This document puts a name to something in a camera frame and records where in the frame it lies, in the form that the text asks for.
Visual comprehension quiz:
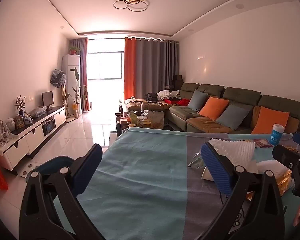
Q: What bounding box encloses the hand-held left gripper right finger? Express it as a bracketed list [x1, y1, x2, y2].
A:
[201, 142, 289, 240]

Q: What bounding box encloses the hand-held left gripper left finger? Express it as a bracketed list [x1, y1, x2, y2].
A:
[19, 144, 108, 240]

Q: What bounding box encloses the gold foil wrapper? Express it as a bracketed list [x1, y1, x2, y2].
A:
[275, 169, 294, 195]

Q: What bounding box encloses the white tissue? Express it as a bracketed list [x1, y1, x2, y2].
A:
[256, 160, 290, 178]

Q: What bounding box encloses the white foam fruit net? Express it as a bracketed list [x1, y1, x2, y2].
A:
[209, 139, 255, 168]

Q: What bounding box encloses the teal plastic bin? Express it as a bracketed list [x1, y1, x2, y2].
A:
[36, 156, 77, 178]

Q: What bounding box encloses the blue and white wipes canister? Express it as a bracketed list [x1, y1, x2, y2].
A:
[269, 124, 285, 146]

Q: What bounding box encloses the colourful snack wrapper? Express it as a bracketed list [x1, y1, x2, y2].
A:
[254, 139, 274, 149]

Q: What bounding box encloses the long orange cushion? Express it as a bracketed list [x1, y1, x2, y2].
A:
[251, 106, 290, 134]

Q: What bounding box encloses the teal and grey blanket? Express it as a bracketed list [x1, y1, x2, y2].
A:
[54, 127, 300, 240]

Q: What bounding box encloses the large blue-grey cushion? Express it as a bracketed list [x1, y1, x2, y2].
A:
[216, 104, 250, 130]

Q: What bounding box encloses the tall leafy plant in vase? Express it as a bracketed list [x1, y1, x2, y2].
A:
[65, 67, 88, 119]

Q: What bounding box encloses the square orange cushion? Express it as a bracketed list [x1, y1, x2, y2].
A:
[198, 97, 230, 120]

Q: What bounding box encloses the small blue-grey cushion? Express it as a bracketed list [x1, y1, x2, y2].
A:
[187, 89, 208, 112]

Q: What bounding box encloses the white bathroom scale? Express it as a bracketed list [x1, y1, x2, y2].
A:
[19, 164, 38, 178]

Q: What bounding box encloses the clear plastic bag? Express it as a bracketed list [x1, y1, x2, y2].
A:
[30, 106, 47, 118]

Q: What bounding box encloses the white TV cabinet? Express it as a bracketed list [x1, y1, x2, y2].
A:
[0, 106, 67, 173]

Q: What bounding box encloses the red cloth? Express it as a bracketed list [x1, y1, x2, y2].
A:
[164, 98, 190, 106]

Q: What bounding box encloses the small black monitor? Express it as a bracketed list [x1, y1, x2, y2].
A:
[42, 91, 54, 112]

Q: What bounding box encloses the green sectional sofa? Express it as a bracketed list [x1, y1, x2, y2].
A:
[125, 82, 300, 134]

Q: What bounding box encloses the grey curtain with orange edge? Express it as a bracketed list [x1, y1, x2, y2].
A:
[72, 37, 88, 112]

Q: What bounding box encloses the covered standing fan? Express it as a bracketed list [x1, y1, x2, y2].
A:
[49, 69, 67, 122]

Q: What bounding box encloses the pile of white clothes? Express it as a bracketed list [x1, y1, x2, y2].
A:
[157, 89, 182, 100]

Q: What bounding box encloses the window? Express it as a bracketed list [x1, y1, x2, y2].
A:
[86, 52, 123, 80]

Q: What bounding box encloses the plant in blue vase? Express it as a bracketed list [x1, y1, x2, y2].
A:
[14, 95, 27, 117]

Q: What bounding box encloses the brown box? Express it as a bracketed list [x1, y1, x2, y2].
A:
[172, 75, 184, 89]

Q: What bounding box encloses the wrapped ship model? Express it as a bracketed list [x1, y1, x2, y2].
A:
[0, 119, 12, 145]

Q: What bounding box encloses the white floor air conditioner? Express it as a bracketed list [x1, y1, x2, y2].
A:
[62, 54, 81, 117]

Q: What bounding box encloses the orange and grey curtain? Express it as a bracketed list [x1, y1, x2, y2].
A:
[124, 37, 179, 100]

